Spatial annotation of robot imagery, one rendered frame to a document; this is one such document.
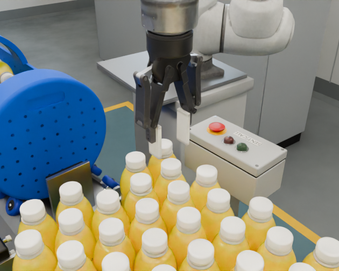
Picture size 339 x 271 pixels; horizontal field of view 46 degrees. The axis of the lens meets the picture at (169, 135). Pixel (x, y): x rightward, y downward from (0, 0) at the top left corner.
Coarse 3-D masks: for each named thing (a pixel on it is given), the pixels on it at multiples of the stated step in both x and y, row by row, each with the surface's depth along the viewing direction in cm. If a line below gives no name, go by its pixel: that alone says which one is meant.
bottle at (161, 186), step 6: (162, 174) 77; (180, 174) 77; (156, 180) 79; (162, 180) 77; (168, 180) 76; (174, 180) 76; (156, 186) 78; (162, 186) 76; (156, 192) 78; (162, 192) 77; (162, 198) 77
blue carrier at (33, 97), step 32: (0, 96) 76; (32, 96) 77; (64, 96) 82; (96, 96) 88; (0, 128) 75; (32, 128) 80; (64, 128) 85; (96, 128) 91; (0, 160) 78; (32, 160) 83; (64, 160) 89; (32, 192) 86
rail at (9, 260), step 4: (120, 200) 86; (12, 256) 72; (4, 260) 72; (8, 260) 72; (12, 260) 72; (0, 264) 71; (4, 264) 72; (8, 264) 72; (0, 268) 71; (4, 268) 72; (8, 268) 73
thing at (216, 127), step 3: (213, 123) 87; (216, 123) 87; (219, 123) 87; (210, 126) 86; (213, 126) 86; (216, 126) 86; (219, 126) 86; (222, 126) 86; (210, 129) 86; (213, 129) 86; (216, 129) 85; (219, 129) 85; (222, 129) 86
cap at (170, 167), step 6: (162, 162) 76; (168, 162) 76; (174, 162) 76; (180, 162) 76; (162, 168) 76; (168, 168) 75; (174, 168) 75; (180, 168) 76; (168, 174) 75; (174, 174) 75
